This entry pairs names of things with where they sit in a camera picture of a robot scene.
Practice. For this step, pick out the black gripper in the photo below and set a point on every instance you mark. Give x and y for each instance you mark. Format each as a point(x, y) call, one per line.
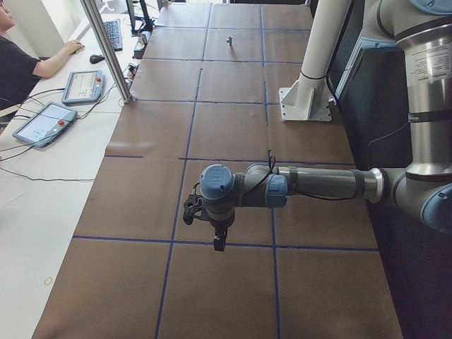
point(220, 224)

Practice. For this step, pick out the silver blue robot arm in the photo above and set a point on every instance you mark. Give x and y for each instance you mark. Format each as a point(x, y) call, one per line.
point(422, 29)

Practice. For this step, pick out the small white pipe fitting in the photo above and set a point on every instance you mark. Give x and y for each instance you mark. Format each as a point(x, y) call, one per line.
point(229, 41)

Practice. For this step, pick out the person's hand on mouse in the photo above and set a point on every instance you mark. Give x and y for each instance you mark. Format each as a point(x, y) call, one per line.
point(72, 46)

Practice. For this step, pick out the white mounting pole with base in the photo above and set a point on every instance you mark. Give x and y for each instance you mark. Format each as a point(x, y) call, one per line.
point(308, 97)

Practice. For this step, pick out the far blue teach pendant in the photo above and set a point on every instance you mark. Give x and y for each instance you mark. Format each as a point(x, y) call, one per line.
point(83, 87)

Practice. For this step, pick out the blue teach pendant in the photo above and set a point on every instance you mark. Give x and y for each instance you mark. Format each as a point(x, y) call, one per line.
point(46, 125)
point(83, 87)

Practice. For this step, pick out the near blue teach pendant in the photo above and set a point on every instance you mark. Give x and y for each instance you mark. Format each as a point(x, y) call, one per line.
point(46, 125)

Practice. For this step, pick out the black control cabinet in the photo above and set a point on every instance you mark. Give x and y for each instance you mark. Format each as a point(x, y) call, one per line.
point(374, 109)

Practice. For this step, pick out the black computer mouse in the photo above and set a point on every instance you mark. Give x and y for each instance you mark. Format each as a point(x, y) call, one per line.
point(96, 58)

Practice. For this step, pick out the black monitor stand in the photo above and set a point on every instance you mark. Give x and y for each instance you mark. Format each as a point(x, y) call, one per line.
point(139, 22)

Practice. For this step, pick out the black keyboard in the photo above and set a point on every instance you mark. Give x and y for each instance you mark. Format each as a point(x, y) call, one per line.
point(113, 30)

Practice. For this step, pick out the seated person in black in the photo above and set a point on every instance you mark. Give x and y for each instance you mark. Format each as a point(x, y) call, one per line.
point(21, 72)

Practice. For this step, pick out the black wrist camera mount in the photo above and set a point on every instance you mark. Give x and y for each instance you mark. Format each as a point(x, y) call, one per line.
point(194, 208)

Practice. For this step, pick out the aluminium frame post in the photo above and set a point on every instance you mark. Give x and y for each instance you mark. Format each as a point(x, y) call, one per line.
point(108, 52)

